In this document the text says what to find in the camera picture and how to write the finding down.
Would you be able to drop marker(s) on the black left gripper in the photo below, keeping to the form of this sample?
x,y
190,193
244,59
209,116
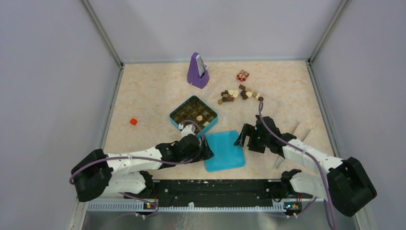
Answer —
x,y
202,153

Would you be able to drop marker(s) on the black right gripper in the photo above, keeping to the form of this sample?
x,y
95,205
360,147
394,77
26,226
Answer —
x,y
248,130

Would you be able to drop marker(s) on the teal box lid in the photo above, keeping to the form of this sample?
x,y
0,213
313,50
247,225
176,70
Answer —
x,y
226,155

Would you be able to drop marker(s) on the teal chocolate box with tray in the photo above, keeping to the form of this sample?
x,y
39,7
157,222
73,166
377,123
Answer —
x,y
190,109

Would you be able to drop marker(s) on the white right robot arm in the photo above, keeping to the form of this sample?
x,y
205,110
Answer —
x,y
342,182

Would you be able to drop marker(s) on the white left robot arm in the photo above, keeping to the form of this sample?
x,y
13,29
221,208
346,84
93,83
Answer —
x,y
102,174

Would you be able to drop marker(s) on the red small candy box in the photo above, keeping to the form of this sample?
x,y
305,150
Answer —
x,y
242,76

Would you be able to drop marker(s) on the purple phone stand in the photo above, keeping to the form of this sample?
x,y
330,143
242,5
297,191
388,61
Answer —
x,y
197,75

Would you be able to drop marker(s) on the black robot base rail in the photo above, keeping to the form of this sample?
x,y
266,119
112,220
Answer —
x,y
226,193

